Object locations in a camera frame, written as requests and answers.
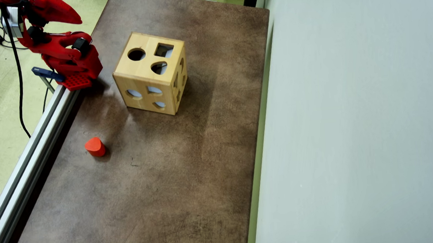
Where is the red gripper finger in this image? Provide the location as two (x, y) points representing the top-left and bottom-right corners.
(33, 0), (83, 29)

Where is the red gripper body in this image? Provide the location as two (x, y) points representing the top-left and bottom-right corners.
(0, 0), (49, 31)

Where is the wooden shape sorter box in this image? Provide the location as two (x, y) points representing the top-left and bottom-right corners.
(110, 29), (191, 120)

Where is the blue clamp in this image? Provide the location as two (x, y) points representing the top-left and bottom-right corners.
(31, 65), (67, 95)

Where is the orange rounded block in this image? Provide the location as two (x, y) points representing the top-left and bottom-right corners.
(84, 136), (107, 159)

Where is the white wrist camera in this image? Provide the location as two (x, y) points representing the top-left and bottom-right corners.
(0, 5), (27, 40)

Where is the black camera cable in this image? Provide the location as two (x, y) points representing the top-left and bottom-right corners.
(0, 1), (32, 140)

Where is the thin black cable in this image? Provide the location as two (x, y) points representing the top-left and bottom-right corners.
(40, 86), (51, 113)

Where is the aluminium profile rail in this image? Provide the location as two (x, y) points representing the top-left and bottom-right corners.
(0, 83), (92, 243)

